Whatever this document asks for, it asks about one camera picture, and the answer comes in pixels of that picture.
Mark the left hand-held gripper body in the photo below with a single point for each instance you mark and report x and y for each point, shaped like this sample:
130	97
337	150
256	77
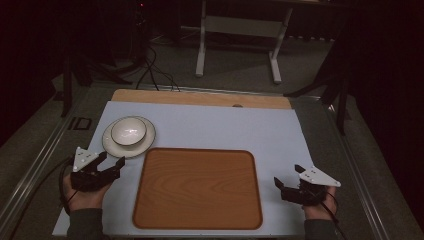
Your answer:
87	180

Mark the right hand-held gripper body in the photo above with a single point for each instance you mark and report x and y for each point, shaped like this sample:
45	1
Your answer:
308	188

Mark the white bowl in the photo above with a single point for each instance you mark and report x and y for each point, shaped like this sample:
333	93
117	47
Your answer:
128	131

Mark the white plate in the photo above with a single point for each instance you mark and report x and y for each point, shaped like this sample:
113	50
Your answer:
146	141

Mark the wooden tray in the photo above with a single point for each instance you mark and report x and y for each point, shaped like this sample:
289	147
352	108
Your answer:
197	188

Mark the person's left hand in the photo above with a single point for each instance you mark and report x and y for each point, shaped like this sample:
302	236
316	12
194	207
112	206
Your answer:
83	197

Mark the person's right hand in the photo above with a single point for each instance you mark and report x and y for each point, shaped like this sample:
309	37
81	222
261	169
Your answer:
320	206

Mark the light blue table mat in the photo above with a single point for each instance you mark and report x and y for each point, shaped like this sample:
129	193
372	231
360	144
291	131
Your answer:
213	126

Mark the black tripod stand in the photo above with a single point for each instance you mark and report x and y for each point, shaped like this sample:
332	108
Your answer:
333	86

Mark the white metal stand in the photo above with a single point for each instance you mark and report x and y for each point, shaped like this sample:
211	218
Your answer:
240	28

